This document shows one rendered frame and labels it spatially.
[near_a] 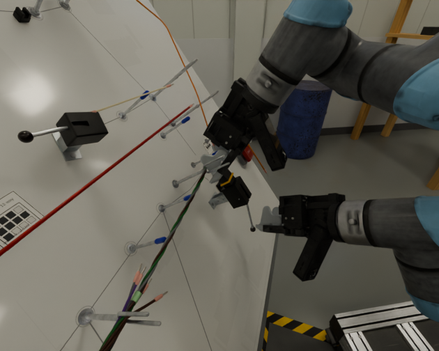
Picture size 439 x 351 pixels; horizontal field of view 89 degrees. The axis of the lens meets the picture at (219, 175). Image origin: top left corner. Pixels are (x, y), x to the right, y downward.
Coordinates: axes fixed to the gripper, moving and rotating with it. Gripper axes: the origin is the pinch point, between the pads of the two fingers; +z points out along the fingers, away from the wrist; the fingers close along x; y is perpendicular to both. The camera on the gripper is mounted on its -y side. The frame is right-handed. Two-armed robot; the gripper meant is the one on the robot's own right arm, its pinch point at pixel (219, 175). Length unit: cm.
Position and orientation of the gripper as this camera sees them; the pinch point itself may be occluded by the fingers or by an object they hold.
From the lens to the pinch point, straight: 50.4
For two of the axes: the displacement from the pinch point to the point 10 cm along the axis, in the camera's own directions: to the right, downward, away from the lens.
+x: -3.6, 5.1, -7.8
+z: -4.5, 6.3, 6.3
